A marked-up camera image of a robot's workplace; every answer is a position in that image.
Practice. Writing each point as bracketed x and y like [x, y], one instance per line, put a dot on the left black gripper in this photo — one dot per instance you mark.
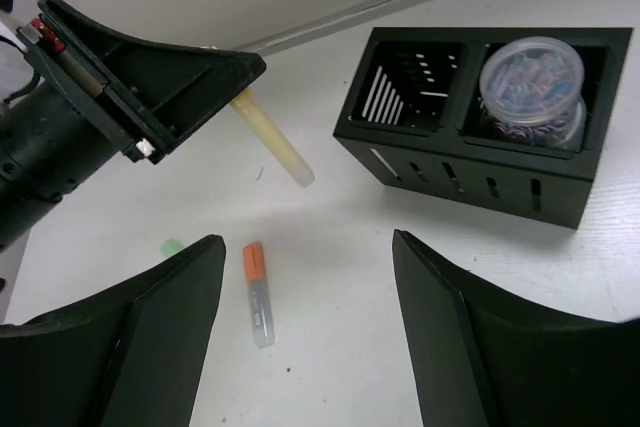
[97, 92]

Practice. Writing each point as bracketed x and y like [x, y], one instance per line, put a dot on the clear jar of paper clips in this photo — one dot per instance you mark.
[531, 90]

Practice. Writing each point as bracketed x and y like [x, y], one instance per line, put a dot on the yellow highlighter pen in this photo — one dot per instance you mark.
[246, 106]

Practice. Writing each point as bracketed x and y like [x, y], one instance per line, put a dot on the green highlighter pen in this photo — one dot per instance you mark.
[170, 247]

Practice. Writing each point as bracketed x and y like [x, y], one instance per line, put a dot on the orange highlighter pen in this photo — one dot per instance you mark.
[262, 323]

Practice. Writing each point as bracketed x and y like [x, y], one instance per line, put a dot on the black two-compartment organizer box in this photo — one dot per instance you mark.
[414, 118]

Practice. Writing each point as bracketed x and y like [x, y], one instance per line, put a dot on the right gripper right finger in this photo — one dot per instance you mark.
[483, 356]

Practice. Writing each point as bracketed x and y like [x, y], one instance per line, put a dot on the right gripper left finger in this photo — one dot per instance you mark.
[130, 355]

